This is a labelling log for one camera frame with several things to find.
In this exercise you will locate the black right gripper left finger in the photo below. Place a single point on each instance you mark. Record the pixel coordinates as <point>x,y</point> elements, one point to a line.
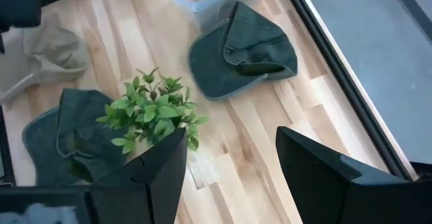
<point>148,187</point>

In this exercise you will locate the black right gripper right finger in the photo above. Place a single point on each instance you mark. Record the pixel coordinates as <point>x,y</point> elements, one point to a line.
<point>320,190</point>

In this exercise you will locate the beige cap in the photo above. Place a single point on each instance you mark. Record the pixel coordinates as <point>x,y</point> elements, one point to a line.
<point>55,48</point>

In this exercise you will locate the dark green cap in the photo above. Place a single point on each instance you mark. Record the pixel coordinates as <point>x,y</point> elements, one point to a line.
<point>77,116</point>
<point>216,65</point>

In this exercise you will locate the artificial plant in white pot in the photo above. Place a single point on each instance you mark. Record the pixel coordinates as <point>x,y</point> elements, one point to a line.
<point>152,112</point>

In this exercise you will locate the clear plastic storage bin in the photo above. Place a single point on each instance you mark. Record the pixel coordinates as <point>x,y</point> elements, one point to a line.
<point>199,3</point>

